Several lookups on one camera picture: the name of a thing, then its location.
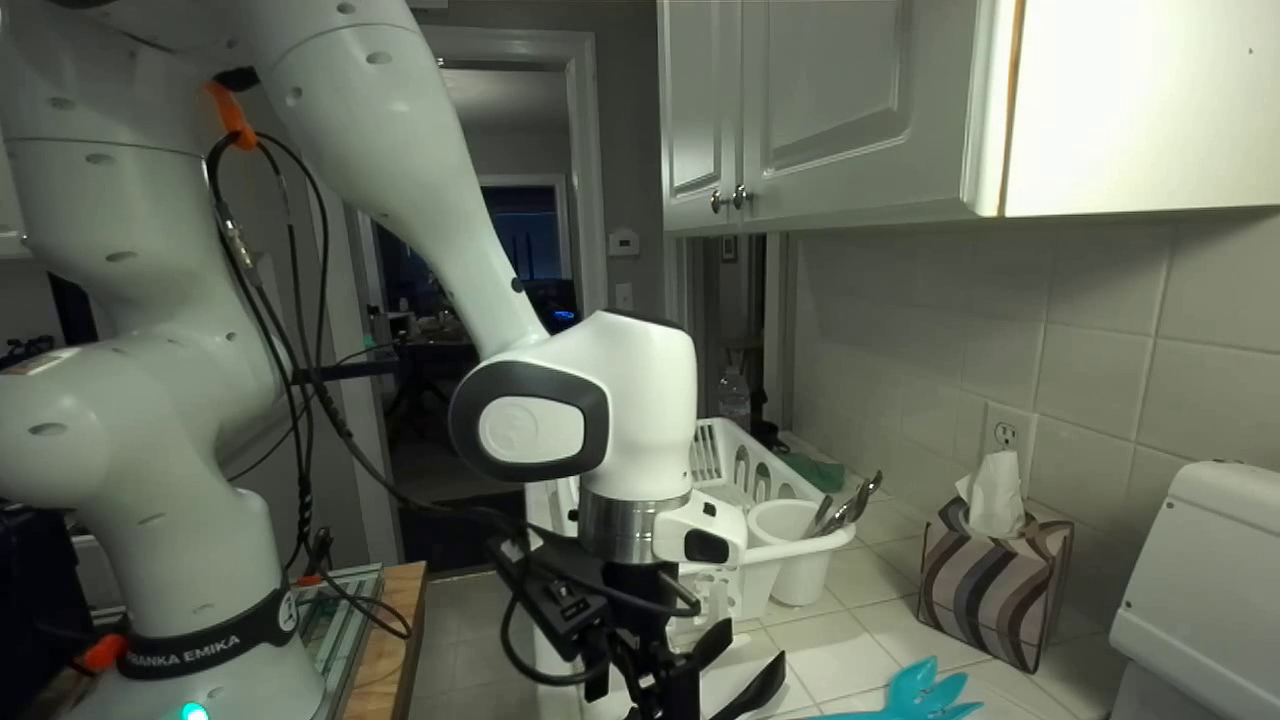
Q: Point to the wooden shelf edge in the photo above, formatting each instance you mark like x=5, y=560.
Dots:
x=392, y=653

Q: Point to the white plastic dish rack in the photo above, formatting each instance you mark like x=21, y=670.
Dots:
x=786, y=547

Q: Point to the white range hood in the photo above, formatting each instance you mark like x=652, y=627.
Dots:
x=1147, y=92

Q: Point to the white wall outlet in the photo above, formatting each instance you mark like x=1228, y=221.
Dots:
x=1011, y=432

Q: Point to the metal utensils in holder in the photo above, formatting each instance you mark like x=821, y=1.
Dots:
x=827, y=519

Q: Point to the metal spoon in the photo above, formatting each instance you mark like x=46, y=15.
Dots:
x=864, y=493

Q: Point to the green cloth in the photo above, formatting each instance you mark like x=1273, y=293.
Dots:
x=819, y=468

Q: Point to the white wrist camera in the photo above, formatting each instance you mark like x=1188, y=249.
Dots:
x=700, y=524

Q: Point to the aluminium base plate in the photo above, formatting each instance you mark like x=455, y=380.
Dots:
x=341, y=620

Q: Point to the white gas stove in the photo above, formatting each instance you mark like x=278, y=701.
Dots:
x=1200, y=586

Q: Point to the clear bottle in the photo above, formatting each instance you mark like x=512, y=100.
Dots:
x=733, y=393

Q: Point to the white upper cabinet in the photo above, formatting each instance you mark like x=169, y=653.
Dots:
x=827, y=105

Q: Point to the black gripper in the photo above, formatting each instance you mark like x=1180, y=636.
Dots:
x=642, y=615

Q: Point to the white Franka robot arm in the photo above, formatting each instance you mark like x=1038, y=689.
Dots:
x=160, y=401

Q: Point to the metal cabinet knob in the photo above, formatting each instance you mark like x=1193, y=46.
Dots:
x=721, y=201
x=742, y=199

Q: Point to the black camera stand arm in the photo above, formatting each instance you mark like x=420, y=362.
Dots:
x=347, y=371

